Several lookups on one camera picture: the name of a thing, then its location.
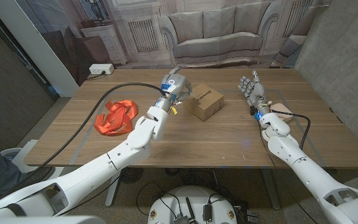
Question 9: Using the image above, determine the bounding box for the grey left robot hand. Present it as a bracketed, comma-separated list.
[154, 67, 194, 113]

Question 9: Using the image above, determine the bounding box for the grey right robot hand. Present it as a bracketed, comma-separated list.
[237, 70, 273, 118]

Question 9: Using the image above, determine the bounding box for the brown cardboard box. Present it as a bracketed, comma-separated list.
[183, 82, 225, 122]

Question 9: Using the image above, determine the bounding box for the red ribbon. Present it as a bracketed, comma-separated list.
[93, 100, 139, 137]

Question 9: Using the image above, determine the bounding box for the light wooden block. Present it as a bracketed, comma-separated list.
[271, 103, 294, 123]

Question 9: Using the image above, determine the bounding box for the printed living room backdrop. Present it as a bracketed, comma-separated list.
[16, 0, 332, 86]

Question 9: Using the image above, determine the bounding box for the white power strip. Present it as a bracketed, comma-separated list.
[88, 63, 115, 75]

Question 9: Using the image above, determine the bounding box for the black round floor disc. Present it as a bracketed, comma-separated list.
[120, 167, 144, 184]

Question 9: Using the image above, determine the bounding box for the grey table leg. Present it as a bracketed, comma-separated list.
[261, 167, 282, 211]
[105, 172, 122, 208]

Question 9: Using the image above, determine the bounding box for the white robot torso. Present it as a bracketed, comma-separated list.
[147, 185, 238, 224]

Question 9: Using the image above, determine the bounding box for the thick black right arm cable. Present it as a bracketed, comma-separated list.
[270, 109, 311, 150]

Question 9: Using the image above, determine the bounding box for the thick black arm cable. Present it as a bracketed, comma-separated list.
[17, 82, 167, 186]
[270, 109, 311, 150]

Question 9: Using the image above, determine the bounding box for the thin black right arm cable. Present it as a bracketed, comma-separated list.
[258, 119, 321, 224]

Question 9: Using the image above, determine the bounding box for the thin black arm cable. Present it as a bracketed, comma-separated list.
[258, 119, 321, 224]
[57, 177, 119, 216]

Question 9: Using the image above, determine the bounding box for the black power strip cable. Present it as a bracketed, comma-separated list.
[85, 72, 107, 81]

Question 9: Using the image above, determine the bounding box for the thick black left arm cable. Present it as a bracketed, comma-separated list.
[17, 82, 167, 186]

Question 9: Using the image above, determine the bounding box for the black floor cable loop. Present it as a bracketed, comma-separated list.
[135, 182, 183, 217]

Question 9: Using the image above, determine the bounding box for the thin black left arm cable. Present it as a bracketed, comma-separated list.
[57, 177, 119, 216]

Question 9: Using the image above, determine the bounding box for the white floor base plate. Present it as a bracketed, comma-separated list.
[0, 139, 65, 177]

